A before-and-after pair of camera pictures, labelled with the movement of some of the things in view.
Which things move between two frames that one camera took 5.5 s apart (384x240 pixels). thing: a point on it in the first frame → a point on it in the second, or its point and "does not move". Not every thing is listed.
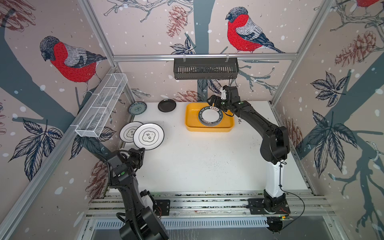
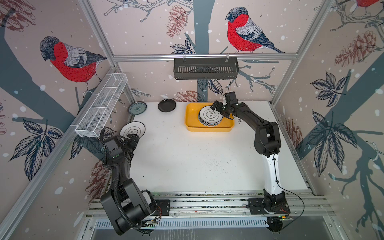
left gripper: (139, 155) → (131, 143)
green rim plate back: (210, 116) does not move
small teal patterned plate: (137, 108) does not move
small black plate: (167, 105) does not move
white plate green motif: (127, 132) does not move
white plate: (148, 135) → (210, 117)
